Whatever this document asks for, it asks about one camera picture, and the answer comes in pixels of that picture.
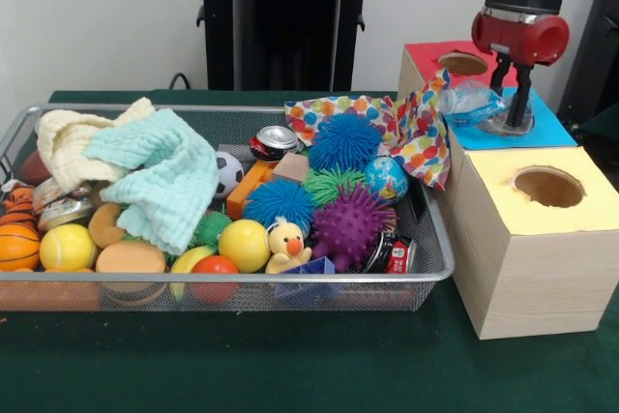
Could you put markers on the clear bottle with blue label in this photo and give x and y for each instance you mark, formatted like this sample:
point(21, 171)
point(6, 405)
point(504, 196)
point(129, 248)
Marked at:
point(469, 103)

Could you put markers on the black chair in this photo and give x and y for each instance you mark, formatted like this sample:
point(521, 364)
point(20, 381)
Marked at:
point(599, 55)

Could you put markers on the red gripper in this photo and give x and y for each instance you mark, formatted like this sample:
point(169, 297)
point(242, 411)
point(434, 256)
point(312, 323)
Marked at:
point(522, 40)

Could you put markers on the orange toy basketball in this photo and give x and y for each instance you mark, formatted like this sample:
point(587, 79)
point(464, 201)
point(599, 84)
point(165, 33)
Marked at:
point(17, 246)

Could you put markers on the wooden box with three holes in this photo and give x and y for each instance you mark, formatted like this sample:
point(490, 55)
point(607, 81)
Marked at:
point(541, 282)

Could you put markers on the dark green side table cloth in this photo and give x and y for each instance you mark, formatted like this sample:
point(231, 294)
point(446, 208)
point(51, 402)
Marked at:
point(604, 125)

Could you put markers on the shallow clear mesh bin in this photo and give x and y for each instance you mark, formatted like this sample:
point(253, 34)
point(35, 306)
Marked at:
point(377, 294)

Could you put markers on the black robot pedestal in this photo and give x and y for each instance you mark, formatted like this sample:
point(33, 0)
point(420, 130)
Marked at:
point(285, 21)

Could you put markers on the cream yellow cloth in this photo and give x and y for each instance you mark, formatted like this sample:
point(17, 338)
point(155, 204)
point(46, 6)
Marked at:
point(63, 142)

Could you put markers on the yellow plush duck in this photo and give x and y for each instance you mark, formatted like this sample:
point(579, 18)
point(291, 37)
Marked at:
point(287, 248)

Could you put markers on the large blue fuzzy spiky ball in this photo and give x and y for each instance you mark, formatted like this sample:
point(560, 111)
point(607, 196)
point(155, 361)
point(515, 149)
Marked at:
point(343, 139)

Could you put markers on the black white soccer ball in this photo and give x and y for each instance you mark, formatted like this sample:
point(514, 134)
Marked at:
point(229, 173)

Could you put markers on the large polka dot cloth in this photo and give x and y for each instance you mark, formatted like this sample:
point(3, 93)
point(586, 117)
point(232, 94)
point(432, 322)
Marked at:
point(421, 152)

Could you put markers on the purple spiky toy with eyes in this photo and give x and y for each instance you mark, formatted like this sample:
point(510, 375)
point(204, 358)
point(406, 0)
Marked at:
point(353, 229)

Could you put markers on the mint green muslin cloth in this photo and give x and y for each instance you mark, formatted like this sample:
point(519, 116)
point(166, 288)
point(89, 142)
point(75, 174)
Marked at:
point(164, 176)

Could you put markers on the yellow ball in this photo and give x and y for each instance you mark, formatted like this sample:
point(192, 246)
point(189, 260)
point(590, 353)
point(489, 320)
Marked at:
point(67, 246)

